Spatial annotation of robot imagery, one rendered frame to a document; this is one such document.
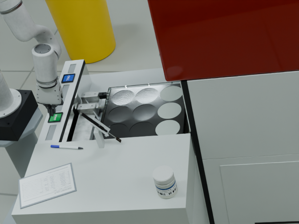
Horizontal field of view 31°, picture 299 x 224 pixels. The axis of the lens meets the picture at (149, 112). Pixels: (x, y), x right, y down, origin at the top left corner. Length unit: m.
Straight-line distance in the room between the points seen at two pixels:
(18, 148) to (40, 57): 0.72
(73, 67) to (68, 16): 1.47
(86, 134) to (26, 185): 0.38
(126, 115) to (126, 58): 1.93
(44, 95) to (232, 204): 0.90
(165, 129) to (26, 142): 0.76
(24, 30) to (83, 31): 2.08
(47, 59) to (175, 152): 0.59
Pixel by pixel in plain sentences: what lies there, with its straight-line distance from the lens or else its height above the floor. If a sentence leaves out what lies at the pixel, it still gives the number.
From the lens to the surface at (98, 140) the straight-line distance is 2.08.
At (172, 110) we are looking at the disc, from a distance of 2.28.
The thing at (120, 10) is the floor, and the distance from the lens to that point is 4.83.
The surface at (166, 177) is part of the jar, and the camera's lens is 1.81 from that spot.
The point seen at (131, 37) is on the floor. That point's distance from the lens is 4.43.
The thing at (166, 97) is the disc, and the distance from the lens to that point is 2.35.
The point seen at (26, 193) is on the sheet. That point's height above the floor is 0.97.
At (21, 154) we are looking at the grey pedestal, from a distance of 2.70.
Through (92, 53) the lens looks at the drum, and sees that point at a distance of 4.21.
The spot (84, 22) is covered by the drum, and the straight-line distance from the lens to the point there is 4.05.
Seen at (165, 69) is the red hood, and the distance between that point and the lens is 1.87.
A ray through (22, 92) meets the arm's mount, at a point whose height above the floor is 0.92.
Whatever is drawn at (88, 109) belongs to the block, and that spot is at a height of 0.90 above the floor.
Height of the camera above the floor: 2.40
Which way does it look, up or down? 41 degrees down
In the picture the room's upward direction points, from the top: 15 degrees counter-clockwise
